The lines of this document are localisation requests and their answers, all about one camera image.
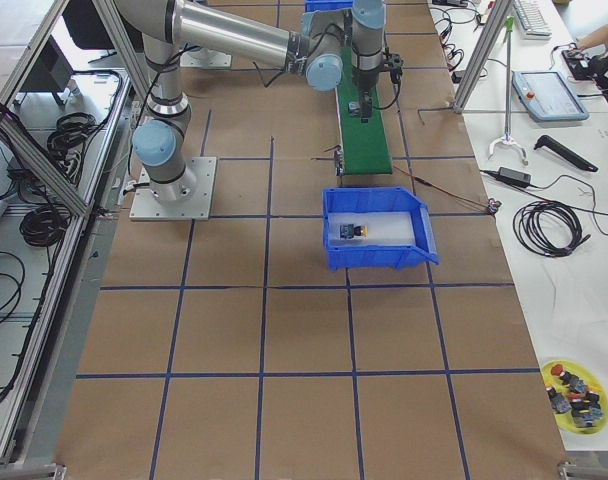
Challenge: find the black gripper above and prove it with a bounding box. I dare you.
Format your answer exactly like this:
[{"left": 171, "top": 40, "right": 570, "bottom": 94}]
[{"left": 352, "top": 67, "right": 382, "bottom": 123}]

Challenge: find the yellow push button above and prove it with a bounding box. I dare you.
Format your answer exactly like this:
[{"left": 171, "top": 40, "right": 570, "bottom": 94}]
[{"left": 339, "top": 224, "right": 368, "bottom": 240}]

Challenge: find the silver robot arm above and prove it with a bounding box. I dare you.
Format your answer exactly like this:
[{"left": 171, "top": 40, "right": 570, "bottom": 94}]
[{"left": 116, "top": 1, "right": 386, "bottom": 204}]

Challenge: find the pile of spare buttons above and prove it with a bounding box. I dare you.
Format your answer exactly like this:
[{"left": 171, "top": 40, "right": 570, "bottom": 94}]
[{"left": 545, "top": 363, "right": 605, "bottom": 433}]

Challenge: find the green conveyor belt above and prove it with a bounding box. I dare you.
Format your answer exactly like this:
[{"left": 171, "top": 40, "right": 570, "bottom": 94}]
[{"left": 334, "top": 47, "right": 393, "bottom": 176}]

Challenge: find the blue bin right side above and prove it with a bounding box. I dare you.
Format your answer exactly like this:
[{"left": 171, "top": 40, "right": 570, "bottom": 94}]
[{"left": 322, "top": 187, "right": 440, "bottom": 270}]

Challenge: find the white foam pad right bin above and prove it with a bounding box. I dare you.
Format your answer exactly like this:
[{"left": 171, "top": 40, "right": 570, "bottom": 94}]
[{"left": 326, "top": 212, "right": 416, "bottom": 248}]

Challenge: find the black power adapter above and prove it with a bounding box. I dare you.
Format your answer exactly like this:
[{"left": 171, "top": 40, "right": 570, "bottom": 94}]
[{"left": 497, "top": 167, "right": 531, "bottom": 188}]

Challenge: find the reacher grabber tool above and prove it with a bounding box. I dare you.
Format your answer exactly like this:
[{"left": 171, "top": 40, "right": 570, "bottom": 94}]
[{"left": 488, "top": 16, "right": 528, "bottom": 166}]

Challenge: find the teach pendant tablet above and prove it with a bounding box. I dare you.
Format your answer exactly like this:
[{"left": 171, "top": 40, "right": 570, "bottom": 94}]
[{"left": 512, "top": 71, "right": 589, "bottom": 122}]

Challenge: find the white keyboard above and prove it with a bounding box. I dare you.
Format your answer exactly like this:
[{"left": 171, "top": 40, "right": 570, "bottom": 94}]
[{"left": 512, "top": 0, "right": 552, "bottom": 40}]

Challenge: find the black device on desk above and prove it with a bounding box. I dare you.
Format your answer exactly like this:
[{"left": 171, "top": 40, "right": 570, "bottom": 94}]
[{"left": 562, "top": 49, "right": 600, "bottom": 80}]

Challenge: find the yellow plate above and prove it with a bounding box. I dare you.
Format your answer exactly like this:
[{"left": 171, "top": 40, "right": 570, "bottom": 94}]
[{"left": 540, "top": 359, "right": 608, "bottom": 435}]

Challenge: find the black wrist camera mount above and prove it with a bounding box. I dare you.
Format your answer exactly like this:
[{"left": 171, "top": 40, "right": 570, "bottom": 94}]
[{"left": 381, "top": 47, "right": 404, "bottom": 86}]

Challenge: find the red black wire pair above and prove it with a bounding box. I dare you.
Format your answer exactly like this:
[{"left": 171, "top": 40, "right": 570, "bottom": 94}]
[{"left": 391, "top": 167, "right": 503, "bottom": 215}]

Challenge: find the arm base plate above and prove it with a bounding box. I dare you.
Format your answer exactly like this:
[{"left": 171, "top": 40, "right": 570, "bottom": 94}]
[
  {"left": 130, "top": 157, "right": 217, "bottom": 221},
  {"left": 180, "top": 47, "right": 232, "bottom": 70}
]

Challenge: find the aluminium frame post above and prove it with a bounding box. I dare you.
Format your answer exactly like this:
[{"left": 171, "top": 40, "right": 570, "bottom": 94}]
[{"left": 452, "top": 0, "right": 513, "bottom": 113}]

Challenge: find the black handle tool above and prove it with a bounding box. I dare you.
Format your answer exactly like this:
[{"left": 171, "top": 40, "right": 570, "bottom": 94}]
[{"left": 534, "top": 135, "right": 599, "bottom": 173}]

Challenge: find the coiled black cable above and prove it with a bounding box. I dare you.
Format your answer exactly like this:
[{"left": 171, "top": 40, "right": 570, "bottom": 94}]
[{"left": 512, "top": 200, "right": 584, "bottom": 258}]

